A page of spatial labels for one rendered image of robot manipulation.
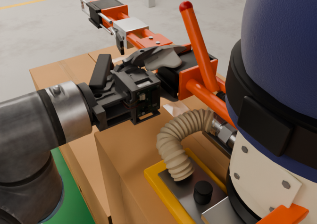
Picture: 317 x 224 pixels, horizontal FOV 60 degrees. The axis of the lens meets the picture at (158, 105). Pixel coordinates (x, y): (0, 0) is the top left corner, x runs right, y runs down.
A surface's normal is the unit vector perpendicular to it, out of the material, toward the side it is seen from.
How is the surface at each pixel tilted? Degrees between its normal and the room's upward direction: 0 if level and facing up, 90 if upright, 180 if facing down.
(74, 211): 0
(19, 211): 46
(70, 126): 77
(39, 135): 72
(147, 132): 0
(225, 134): 60
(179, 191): 0
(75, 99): 36
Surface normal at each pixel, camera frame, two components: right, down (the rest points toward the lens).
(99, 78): -0.02, -0.79
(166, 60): -0.18, -0.67
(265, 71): -0.90, 0.36
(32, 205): 0.83, -0.20
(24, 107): 0.18, -0.57
